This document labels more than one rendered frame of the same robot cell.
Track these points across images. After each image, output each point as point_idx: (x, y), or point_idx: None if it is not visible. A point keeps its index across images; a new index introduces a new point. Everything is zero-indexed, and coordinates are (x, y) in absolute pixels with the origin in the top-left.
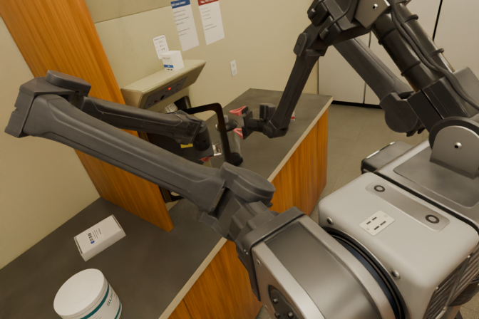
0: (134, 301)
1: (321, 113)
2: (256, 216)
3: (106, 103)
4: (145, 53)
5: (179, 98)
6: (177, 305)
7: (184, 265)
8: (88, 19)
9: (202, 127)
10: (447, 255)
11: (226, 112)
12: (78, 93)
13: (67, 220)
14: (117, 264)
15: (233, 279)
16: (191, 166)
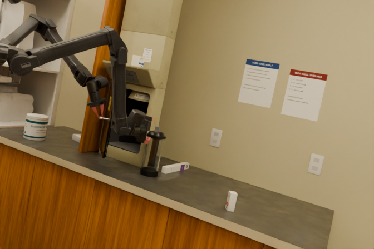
0: (35, 142)
1: (261, 239)
2: None
3: (55, 36)
4: (136, 53)
5: (142, 91)
6: (31, 160)
7: (47, 150)
8: (103, 21)
9: (88, 81)
10: None
11: (250, 187)
12: (48, 26)
13: None
14: (63, 142)
15: (58, 217)
16: (9, 38)
